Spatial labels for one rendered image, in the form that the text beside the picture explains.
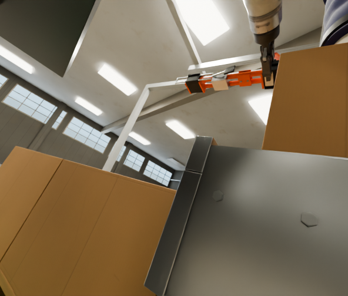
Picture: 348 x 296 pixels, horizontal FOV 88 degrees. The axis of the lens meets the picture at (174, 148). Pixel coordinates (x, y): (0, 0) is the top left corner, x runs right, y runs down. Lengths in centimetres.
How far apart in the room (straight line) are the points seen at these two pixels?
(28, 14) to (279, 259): 52
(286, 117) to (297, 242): 28
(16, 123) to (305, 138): 1140
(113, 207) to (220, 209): 37
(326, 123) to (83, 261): 62
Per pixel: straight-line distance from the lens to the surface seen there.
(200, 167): 26
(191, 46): 363
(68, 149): 1148
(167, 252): 25
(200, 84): 94
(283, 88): 50
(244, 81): 88
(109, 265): 52
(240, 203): 23
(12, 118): 1152
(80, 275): 58
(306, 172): 24
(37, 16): 46
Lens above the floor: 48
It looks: 20 degrees up
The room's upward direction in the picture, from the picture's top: 21 degrees clockwise
